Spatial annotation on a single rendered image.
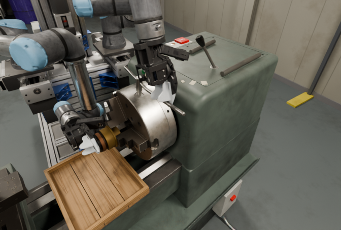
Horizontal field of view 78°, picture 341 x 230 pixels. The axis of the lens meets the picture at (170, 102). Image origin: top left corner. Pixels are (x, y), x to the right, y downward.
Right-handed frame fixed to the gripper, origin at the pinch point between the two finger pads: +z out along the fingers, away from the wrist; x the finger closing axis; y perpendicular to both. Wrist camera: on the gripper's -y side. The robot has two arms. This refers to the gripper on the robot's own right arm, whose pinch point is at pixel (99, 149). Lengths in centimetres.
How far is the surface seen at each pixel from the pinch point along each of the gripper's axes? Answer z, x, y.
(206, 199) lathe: 22, -54, -42
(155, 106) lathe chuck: 6.1, 12.5, -22.1
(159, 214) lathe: 11, -54, -17
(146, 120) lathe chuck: 8.4, 10.4, -16.3
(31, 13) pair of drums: -618, -83, -86
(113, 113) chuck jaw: -6.1, 7.3, -10.6
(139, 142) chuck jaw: 9.0, 2.8, -11.9
